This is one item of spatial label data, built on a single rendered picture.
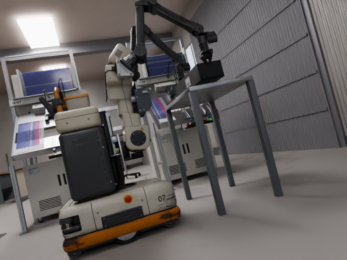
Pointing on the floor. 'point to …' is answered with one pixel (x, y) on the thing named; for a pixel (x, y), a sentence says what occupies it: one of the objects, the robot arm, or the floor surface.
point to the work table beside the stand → (198, 93)
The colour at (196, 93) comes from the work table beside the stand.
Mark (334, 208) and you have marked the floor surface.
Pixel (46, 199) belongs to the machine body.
